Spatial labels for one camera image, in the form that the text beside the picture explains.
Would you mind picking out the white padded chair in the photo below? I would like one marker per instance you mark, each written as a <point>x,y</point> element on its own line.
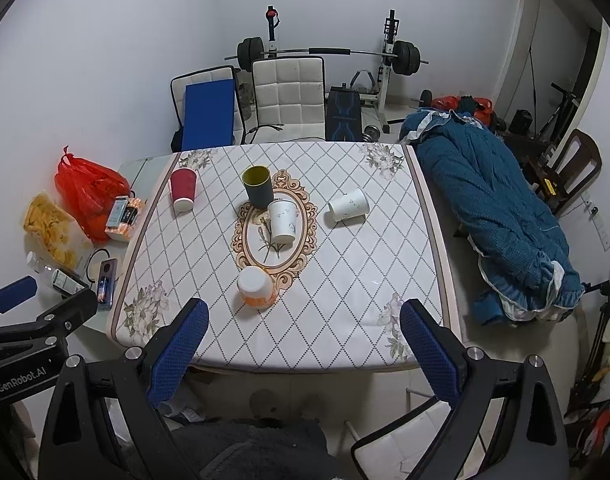
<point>289,99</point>

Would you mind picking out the barbell with black plates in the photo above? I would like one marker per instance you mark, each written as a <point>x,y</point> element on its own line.
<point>405,58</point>

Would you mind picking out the red paper cup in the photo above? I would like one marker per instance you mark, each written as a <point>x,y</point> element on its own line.
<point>183,182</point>

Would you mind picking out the blue smartphone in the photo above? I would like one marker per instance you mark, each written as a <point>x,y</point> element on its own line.
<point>106,283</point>

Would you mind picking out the white floral upright cup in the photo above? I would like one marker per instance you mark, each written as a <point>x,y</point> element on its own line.
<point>282,214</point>

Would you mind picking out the black blue bench pad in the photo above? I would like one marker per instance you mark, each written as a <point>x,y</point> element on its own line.
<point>343,116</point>

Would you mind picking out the dark green yellow cup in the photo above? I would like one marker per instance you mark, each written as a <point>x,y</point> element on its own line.
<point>257,183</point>

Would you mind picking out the weight bench rack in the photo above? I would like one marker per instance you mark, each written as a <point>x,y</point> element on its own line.
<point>381,80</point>

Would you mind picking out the orange white paper cup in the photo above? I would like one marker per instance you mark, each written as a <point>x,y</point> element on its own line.
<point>256,287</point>

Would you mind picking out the patterned white tablecloth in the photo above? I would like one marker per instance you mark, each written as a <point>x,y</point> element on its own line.
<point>340,285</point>

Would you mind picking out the orange tissue pack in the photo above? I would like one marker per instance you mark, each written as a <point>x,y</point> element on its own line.
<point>123,218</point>

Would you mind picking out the yellow chips bag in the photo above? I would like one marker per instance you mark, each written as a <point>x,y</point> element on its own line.
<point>57,232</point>

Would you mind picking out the red plastic bag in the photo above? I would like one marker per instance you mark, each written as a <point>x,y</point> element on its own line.
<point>88,191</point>

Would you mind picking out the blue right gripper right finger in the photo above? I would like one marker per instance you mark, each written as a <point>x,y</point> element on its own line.
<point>528,441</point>

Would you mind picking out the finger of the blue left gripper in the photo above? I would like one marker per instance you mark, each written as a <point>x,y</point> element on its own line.
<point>17,293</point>

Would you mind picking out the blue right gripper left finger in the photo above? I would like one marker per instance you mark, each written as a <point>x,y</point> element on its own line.
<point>79,441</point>

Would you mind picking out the white floral lying cup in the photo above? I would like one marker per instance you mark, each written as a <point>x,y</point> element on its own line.
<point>350,205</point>

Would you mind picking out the chair with blue cushion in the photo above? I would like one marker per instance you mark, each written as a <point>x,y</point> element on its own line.
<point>207,108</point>

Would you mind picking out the blue quilted blanket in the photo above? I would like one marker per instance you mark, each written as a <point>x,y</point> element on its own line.
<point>522,252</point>

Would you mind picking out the brown wooden chair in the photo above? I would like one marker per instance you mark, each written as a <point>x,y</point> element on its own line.
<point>579,163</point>

